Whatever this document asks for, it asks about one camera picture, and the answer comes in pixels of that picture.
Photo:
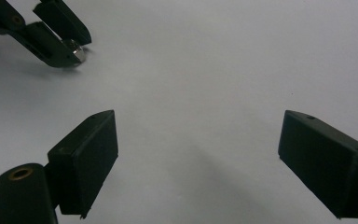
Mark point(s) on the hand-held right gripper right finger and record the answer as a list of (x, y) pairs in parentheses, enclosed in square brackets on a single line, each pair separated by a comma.
[(323, 161)]

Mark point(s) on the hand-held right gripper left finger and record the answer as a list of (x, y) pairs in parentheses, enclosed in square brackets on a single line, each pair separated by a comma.
[(84, 165)]

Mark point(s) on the silver metal nut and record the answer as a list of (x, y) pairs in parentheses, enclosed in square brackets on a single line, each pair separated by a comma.
[(76, 51)]

